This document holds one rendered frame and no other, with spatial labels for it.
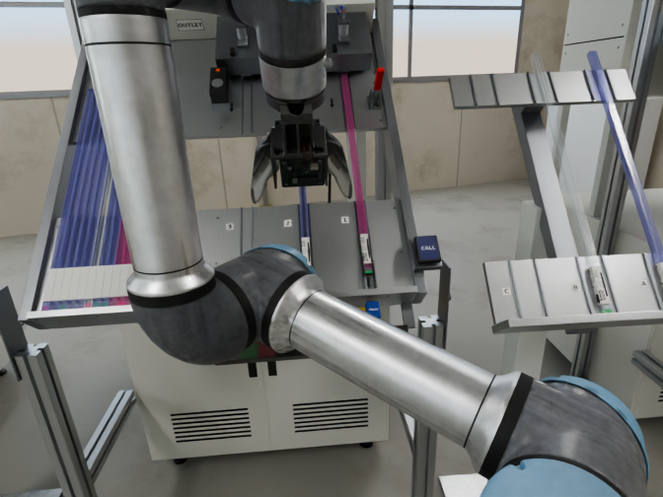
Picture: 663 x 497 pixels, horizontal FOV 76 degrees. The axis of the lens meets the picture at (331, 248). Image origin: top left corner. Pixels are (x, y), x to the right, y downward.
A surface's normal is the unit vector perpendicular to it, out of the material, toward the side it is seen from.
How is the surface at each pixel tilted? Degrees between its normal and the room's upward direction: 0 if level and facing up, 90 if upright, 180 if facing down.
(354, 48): 44
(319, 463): 0
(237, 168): 90
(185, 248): 91
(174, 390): 90
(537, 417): 32
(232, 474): 0
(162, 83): 90
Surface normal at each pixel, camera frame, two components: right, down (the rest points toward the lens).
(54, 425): 0.07, 0.36
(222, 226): 0.03, -0.42
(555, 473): -0.11, -0.88
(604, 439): 0.21, -0.84
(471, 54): 0.29, 0.33
